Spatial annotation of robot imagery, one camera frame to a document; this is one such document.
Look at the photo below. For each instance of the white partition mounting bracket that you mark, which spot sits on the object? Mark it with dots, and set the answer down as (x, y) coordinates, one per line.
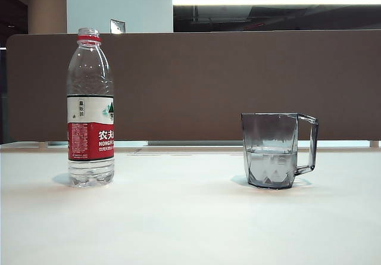
(43, 145)

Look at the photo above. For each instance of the white ceiling light strip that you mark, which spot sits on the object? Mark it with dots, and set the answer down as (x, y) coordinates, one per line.
(268, 1)

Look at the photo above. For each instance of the clear water bottle red label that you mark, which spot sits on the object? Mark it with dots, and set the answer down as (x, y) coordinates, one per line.
(89, 140)

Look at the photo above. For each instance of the silver metal wall plate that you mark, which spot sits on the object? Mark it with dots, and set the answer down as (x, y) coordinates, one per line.
(117, 27)

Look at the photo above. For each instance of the beige round column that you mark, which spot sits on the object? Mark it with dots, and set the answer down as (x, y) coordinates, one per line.
(47, 6)

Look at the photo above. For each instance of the brown desk partition panel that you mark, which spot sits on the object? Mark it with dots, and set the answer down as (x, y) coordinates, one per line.
(193, 83)

